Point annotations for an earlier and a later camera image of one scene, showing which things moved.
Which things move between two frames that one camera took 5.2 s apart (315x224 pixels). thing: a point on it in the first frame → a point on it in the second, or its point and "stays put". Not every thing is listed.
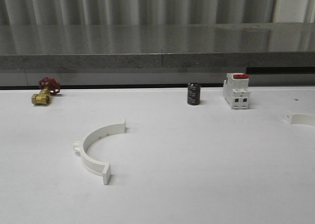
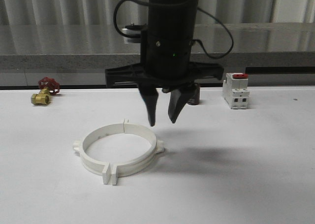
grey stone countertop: x=157 y=46 stays put
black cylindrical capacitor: x=194 y=91 stays put
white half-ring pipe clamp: x=300 y=118 → x=142 y=162
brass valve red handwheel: x=48 y=86 stays put
